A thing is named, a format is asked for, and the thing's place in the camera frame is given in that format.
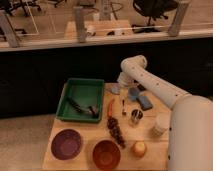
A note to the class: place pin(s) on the black brush in tray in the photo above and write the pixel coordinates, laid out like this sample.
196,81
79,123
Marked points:
90,110

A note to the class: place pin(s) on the black office chair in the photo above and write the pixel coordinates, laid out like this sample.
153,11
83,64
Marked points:
152,9

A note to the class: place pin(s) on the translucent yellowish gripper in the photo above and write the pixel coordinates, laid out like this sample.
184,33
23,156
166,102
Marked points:
123,94

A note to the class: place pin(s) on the green plastic tray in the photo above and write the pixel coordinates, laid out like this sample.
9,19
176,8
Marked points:
86,92

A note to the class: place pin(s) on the purple bowl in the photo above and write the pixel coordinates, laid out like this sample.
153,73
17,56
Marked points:
66,144

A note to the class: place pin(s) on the grey post left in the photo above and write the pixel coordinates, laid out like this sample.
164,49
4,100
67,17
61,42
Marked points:
8,30

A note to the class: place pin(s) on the wooden board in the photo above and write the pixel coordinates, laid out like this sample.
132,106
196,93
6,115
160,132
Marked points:
155,158

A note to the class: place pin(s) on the blue sponge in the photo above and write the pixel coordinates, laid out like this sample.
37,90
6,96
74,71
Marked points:
144,103

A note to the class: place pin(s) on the orange-brown bowl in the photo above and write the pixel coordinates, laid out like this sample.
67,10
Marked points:
106,155

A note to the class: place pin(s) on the metal cup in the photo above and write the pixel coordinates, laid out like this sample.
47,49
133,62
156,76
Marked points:
136,116

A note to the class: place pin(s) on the grey post middle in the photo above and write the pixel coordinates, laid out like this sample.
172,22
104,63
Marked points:
79,24

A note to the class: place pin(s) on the metal fork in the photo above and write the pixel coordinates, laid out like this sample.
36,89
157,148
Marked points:
123,108

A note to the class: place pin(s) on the yellow apple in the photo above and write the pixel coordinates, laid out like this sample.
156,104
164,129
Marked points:
139,148

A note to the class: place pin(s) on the grey post right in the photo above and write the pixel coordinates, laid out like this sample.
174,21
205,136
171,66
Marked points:
175,27

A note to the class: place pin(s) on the white cup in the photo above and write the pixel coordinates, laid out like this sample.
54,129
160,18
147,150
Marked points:
161,124

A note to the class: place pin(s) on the grey post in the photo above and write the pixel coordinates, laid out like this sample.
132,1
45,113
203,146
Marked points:
79,24
8,30
175,27

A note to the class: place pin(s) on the bunch of dark grapes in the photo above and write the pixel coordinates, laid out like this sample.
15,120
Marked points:
115,131

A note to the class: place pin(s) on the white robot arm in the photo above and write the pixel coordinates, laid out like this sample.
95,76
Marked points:
190,137

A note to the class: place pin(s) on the black remote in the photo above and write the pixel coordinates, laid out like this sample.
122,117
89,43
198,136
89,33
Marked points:
141,88

